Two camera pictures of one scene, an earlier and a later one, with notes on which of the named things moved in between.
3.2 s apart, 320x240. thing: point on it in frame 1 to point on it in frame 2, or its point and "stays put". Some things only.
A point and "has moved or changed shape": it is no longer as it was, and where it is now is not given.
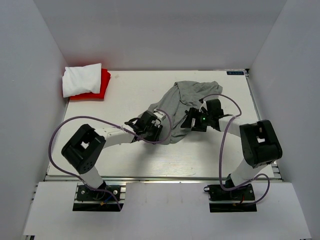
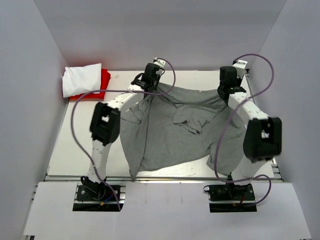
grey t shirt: x=182 y=96 has moved or changed shape
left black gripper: x=158 y=129 to x=157 y=79
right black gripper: x=192 y=114 to x=239 y=80
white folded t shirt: x=79 y=80 stays put
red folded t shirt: x=105 y=78 stays put
